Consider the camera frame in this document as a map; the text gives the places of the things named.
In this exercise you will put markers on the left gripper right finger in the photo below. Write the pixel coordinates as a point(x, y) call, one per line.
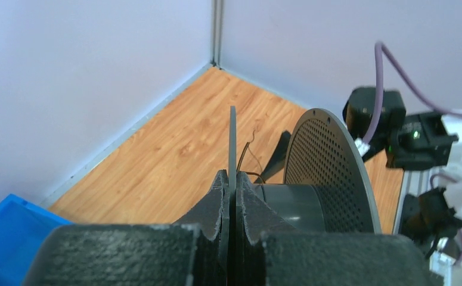
point(255, 220)

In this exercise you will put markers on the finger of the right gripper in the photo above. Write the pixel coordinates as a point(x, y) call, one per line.
point(278, 158)

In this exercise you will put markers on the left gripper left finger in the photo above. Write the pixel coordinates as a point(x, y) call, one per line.
point(210, 215)

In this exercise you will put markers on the dark grey cable spool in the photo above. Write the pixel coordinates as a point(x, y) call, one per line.
point(324, 186)

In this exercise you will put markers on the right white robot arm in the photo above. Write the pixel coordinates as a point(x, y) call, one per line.
point(417, 142)

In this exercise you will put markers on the blue divided plastic bin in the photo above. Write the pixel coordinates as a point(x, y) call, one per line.
point(23, 228)

